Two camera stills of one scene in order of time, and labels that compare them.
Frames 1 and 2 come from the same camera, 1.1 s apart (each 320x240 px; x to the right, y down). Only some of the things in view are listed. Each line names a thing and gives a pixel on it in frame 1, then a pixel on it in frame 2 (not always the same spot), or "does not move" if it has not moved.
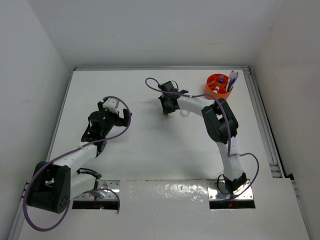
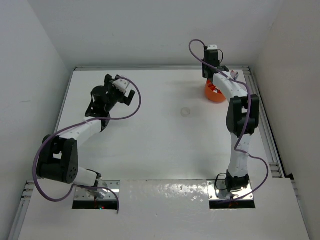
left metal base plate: x=103 y=194 does not move
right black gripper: x=165 y=109 → x=203 y=65
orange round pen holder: x=216 y=85 does not move
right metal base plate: x=215 y=194 does not move
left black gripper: x=123 y=121 → x=110 y=86
